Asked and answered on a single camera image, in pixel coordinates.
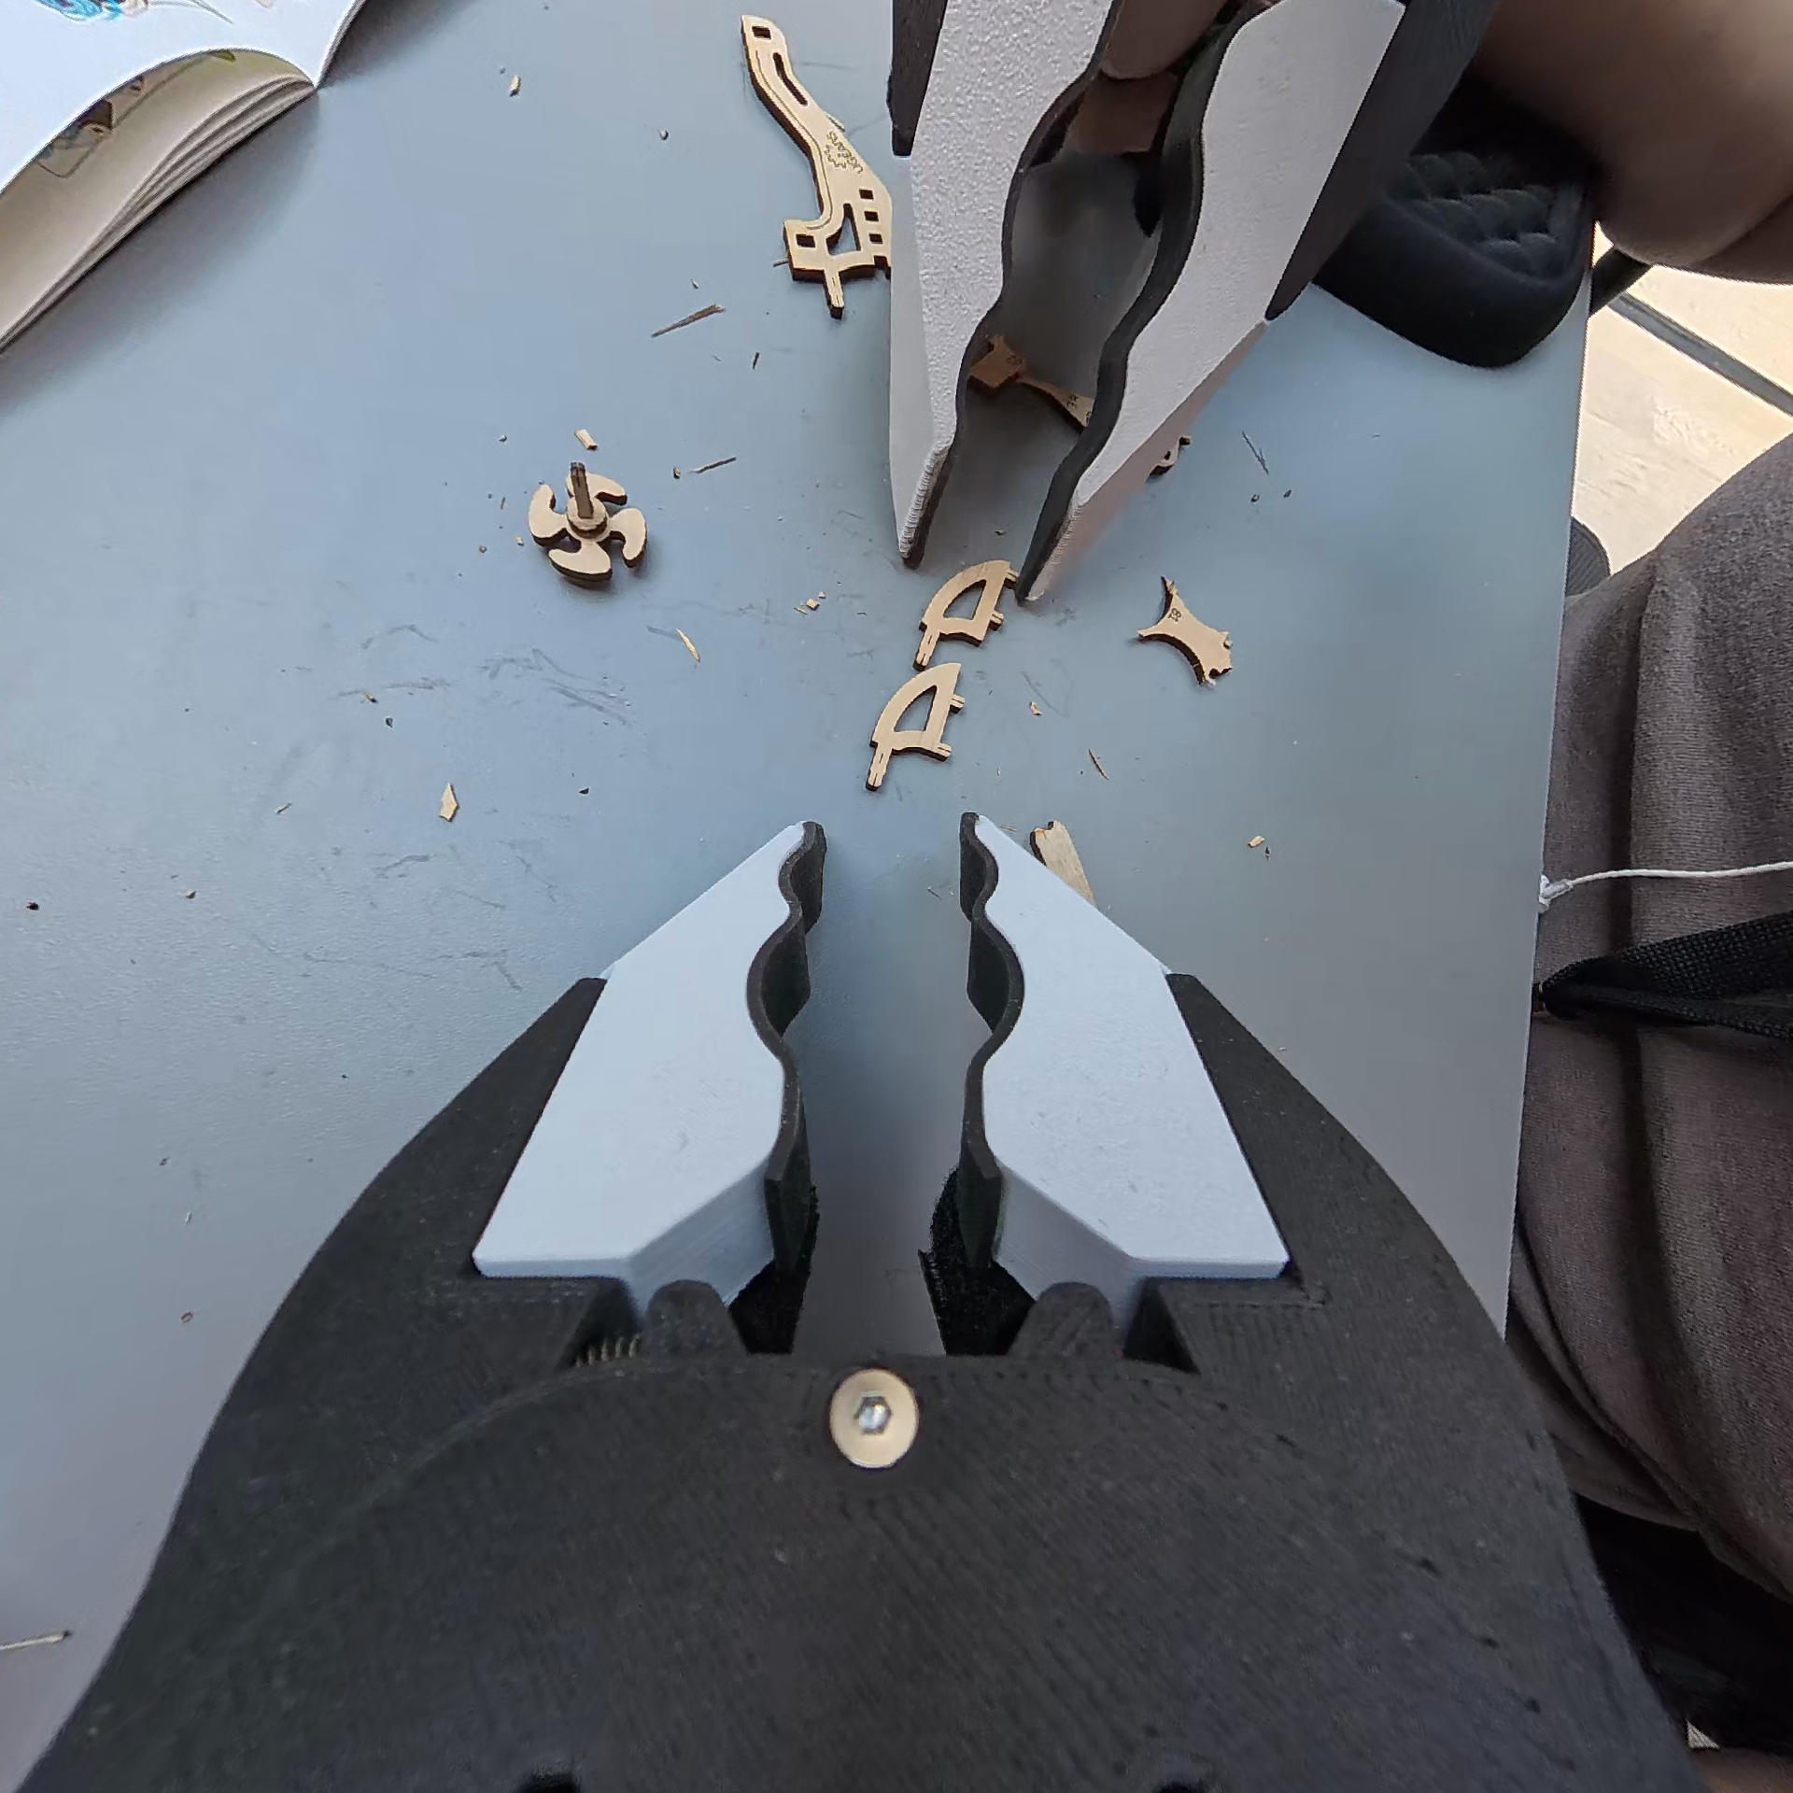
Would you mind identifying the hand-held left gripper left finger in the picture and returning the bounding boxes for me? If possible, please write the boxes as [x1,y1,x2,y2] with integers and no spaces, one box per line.
[475,823,831,1353]

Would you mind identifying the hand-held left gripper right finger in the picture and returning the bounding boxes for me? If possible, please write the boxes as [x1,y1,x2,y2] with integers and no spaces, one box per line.
[919,809,1295,1357]

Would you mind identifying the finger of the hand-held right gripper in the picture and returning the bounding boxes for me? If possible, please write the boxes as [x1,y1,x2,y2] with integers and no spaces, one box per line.
[887,0,1125,572]
[1016,0,1405,605]

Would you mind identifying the long wooden bracket part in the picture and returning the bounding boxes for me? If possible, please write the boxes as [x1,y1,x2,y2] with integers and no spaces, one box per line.
[739,15,896,323]

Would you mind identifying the wooden frame part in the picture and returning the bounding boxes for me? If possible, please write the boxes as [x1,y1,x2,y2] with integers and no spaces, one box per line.
[967,333,1194,477]

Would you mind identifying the small curved wooden part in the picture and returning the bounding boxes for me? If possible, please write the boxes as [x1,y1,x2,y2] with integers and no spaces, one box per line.
[868,662,969,793]
[914,557,1022,673]

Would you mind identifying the person's right forearm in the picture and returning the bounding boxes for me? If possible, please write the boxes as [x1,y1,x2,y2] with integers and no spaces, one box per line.
[1472,0,1793,275]

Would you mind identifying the person's right hand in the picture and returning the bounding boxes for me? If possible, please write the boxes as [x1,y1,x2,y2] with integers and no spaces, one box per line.
[1051,0,1240,151]

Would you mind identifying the black textured wrist rest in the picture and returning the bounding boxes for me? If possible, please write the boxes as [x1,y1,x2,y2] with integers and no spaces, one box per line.
[1351,132,1601,374]

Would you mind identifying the star shaped wooden part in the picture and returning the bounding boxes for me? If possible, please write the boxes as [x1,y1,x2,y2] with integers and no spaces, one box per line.
[1138,574,1239,688]

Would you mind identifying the person's leg in grey trousers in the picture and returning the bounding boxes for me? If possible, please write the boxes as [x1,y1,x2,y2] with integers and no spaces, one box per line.
[1505,439,1793,1753]

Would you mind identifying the white illustrated instruction booklet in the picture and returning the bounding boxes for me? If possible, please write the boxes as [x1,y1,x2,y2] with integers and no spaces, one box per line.
[0,0,370,352]

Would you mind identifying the wooden propeller with axle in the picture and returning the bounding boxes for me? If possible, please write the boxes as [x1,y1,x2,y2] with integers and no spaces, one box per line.
[528,463,652,591]

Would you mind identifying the black strap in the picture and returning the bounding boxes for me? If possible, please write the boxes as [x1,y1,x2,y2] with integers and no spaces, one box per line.
[1534,930,1793,1047]

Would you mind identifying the thin white cable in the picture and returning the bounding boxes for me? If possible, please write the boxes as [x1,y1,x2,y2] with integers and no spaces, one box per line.
[1537,858,1793,905]

